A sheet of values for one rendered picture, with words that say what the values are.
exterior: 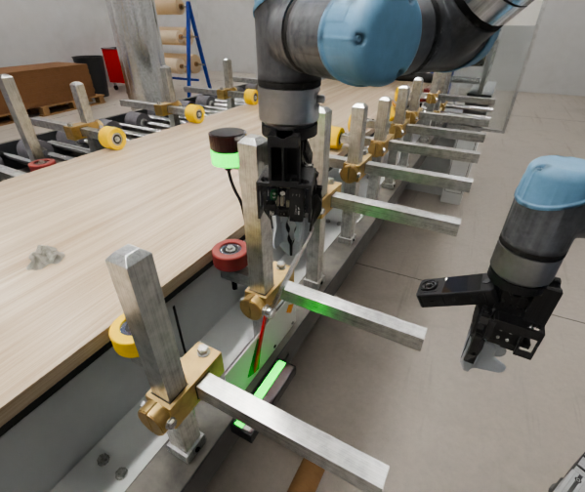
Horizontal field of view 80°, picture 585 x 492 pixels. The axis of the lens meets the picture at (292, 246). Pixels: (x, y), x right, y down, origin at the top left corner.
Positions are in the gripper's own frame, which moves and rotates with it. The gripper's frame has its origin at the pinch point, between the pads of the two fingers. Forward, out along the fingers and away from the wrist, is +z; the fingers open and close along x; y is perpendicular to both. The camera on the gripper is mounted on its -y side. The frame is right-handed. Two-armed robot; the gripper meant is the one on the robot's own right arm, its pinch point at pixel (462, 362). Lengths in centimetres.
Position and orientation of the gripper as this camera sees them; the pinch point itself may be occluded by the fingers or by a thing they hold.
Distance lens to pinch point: 68.9
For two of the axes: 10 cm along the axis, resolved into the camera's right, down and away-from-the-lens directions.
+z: 0.0, 8.4, 5.5
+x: 4.8, -4.8, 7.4
